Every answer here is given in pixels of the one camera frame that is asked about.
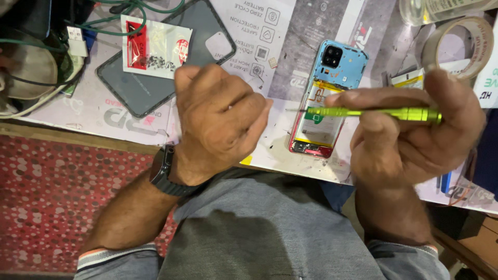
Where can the person's left hand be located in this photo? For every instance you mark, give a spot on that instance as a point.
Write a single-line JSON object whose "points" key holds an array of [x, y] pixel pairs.
{"points": [[210, 112]]}

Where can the person's right hand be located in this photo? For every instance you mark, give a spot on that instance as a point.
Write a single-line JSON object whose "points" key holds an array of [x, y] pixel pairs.
{"points": [[412, 151]]}

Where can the person's left fingers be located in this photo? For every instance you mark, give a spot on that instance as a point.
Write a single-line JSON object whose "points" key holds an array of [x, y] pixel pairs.
{"points": [[256, 116]]}

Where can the green metal screwdriver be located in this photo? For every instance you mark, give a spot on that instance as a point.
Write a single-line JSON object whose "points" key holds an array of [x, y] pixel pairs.
{"points": [[408, 114]]}

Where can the printed work mat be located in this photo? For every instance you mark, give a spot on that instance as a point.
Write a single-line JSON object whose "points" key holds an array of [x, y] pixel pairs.
{"points": [[272, 35]]}

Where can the opened blue smartphone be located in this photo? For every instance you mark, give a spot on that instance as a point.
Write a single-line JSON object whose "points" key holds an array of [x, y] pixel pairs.
{"points": [[342, 66]]}

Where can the black wristwatch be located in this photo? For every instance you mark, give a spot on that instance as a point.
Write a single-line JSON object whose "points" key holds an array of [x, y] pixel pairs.
{"points": [[165, 175]]}

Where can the pile of small screws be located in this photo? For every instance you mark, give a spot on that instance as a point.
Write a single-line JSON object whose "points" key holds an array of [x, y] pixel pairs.
{"points": [[157, 62]]}

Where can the person's grey shirt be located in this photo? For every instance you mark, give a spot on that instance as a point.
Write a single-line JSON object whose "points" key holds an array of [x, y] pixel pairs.
{"points": [[253, 233]]}

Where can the clear plastic bag red label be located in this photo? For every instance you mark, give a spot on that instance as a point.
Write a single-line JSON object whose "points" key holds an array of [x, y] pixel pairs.
{"points": [[159, 42]]}

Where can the grey phone back cover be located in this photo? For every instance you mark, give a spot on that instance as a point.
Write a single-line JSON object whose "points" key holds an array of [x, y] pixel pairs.
{"points": [[136, 93]]}

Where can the small white yellow box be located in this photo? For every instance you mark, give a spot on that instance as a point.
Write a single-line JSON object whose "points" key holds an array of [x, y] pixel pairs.
{"points": [[408, 79]]}

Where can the white USB plug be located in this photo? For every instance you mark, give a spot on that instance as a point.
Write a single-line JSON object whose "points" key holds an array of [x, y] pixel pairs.
{"points": [[77, 43]]}

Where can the blue pen tool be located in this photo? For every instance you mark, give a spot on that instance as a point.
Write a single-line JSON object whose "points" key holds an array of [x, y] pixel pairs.
{"points": [[446, 182]]}

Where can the clear plastic bottle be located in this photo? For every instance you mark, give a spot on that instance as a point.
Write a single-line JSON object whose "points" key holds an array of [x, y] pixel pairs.
{"points": [[432, 9]]}

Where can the red dotted carpet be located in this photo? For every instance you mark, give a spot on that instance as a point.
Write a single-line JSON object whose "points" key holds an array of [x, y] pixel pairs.
{"points": [[50, 202]]}

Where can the dark blue cloth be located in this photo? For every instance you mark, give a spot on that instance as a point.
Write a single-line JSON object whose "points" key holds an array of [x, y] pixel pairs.
{"points": [[486, 155]]}

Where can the clear adhesive tape roll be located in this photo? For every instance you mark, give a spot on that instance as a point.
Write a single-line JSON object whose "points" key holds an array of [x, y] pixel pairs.
{"points": [[480, 46]]}

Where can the wooden furniture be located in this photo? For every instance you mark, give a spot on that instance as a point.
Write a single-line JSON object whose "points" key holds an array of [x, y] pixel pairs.
{"points": [[470, 241]]}

